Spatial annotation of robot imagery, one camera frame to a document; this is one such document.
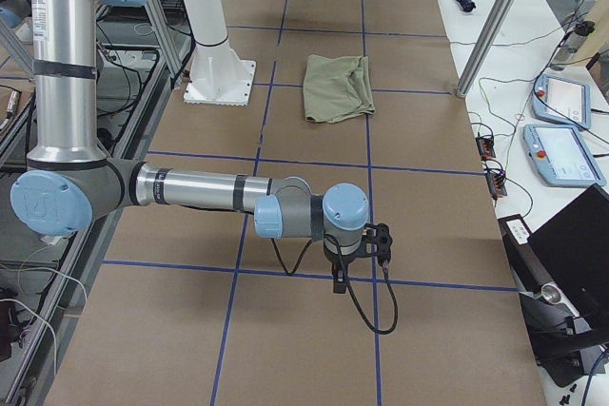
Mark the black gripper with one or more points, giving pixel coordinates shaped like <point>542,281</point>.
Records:
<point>343,260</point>

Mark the olive green long-sleeve shirt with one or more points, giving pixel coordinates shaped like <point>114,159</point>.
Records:
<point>337,89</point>

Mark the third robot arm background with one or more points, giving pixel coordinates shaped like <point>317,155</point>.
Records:
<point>14,12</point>

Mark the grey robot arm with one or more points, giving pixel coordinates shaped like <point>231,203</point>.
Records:
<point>71,181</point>

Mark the orange connector board lower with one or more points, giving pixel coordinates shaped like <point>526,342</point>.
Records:
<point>496,179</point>

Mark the orange connector board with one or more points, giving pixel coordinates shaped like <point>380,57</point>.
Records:
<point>485,145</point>
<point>496,179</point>

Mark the orange connector board upper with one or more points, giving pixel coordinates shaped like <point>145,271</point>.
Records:
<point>485,145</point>

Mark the black monitor laptop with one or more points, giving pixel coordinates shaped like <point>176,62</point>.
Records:
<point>565,261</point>

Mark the lower teach pendant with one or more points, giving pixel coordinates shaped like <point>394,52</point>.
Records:
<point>561,157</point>

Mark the teach pendant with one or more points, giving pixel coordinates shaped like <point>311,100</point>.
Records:
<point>561,157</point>
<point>562,101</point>

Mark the upper teach pendant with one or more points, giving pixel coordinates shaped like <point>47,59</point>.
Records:
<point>562,101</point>

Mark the clear water bottle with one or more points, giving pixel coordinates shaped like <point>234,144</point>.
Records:
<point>570,44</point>

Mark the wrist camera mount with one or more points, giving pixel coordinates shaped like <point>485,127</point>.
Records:
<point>377,243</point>

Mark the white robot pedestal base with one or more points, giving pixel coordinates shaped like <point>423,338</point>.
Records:
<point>217,75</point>

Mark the black camera stand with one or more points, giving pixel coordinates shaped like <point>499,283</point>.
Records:
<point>566,346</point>

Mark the aluminium frame rail structure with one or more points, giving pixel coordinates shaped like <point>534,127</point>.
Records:
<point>119,116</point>

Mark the aluminium frame post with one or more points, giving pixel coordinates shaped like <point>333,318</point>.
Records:
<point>483,45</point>

